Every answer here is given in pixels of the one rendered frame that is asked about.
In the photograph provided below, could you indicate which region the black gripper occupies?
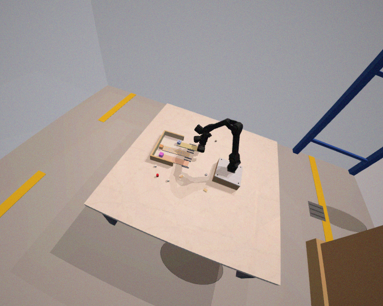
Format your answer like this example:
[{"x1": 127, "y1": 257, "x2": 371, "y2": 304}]
[{"x1": 197, "y1": 137, "x2": 207, "y2": 153}]

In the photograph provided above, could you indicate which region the tan strip with blue speckles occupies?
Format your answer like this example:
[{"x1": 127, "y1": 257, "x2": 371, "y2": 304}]
[{"x1": 177, "y1": 150, "x2": 190, "y2": 157}]

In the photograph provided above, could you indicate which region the pink flat strip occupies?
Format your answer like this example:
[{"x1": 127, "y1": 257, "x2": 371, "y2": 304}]
[{"x1": 174, "y1": 157, "x2": 189, "y2": 167}]

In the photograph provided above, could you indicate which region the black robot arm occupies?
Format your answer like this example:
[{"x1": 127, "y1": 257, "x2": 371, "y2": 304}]
[{"x1": 194, "y1": 118, "x2": 243, "y2": 173}]

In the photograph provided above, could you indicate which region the yellow striped strip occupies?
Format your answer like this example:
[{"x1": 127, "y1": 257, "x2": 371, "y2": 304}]
[{"x1": 180, "y1": 142, "x2": 198, "y2": 151}]

